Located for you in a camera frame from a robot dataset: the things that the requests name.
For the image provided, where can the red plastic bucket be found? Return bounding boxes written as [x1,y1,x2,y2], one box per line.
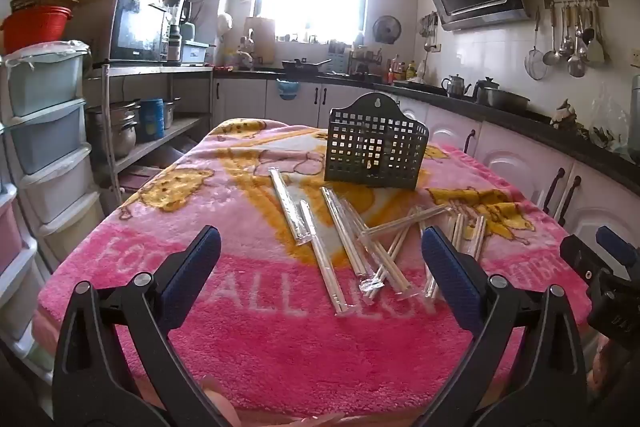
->
[0,5,74,56]

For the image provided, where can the steel kettle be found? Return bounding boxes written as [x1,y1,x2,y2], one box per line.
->
[441,74,474,98]

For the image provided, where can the blue canister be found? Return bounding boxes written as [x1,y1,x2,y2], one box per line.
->
[138,98,166,142]

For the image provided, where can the black dish rack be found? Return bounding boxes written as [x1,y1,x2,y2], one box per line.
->
[349,47,384,76]

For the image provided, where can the metal shelf rack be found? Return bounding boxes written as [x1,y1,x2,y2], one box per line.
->
[85,62,217,208]

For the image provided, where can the white kitchen base cabinets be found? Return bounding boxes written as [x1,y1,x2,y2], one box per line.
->
[212,74,640,248]

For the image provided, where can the cluster of condiment bottles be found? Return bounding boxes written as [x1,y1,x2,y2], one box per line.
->
[384,53,419,84]

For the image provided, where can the stack of steel pots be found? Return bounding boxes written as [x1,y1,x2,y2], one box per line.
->
[85,99,142,158]

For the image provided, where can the person's left hand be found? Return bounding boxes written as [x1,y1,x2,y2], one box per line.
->
[202,376,347,427]

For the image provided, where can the row of hanging kitchen utensils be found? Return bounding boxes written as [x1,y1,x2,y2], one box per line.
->
[524,2,611,80]

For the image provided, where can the dark perforated utensil basket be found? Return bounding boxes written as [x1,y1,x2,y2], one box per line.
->
[324,92,430,192]

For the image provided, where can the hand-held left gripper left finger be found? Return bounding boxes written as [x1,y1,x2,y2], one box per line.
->
[52,224,236,427]

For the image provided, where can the clear plastic bag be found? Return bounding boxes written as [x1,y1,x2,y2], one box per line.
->
[589,82,632,148]

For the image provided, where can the black wok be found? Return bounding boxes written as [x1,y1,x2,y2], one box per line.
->
[281,58,334,76]

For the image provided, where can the pink printed blanket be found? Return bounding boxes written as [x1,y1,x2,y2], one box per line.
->
[32,117,593,427]

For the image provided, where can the black blender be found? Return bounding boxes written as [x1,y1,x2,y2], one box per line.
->
[162,0,194,64]

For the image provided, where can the beige cutting board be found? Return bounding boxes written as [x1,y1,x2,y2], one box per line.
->
[243,17,277,64]

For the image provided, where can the small black fan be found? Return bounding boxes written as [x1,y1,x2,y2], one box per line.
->
[372,15,403,46]

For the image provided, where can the pastel plastic drawer tower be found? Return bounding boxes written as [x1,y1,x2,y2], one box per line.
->
[0,39,107,358]

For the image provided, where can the blue hanging bin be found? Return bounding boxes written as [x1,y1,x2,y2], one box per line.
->
[276,78,301,102]

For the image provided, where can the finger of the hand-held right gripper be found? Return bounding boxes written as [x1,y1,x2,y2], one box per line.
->
[596,225,640,269]
[559,233,609,289]

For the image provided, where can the steel pot with lid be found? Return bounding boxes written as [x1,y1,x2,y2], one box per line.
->
[472,77,532,114]

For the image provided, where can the small steel pot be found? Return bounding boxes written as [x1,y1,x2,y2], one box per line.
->
[162,97,182,130]

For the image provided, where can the bunch of small hanging tools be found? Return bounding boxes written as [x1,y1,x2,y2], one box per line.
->
[419,11,442,54]

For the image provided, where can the grey-blue plastic container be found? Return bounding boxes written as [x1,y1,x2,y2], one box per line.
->
[180,39,217,66]

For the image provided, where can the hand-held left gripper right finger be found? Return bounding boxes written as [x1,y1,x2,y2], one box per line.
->
[415,226,588,427]

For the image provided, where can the dark wicker basket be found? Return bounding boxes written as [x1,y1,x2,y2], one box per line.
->
[10,0,80,14]

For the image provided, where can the group of chopsticks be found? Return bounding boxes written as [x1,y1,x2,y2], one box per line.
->
[267,166,488,320]

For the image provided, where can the black microwave oven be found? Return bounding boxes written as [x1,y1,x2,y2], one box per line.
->
[106,0,169,66]

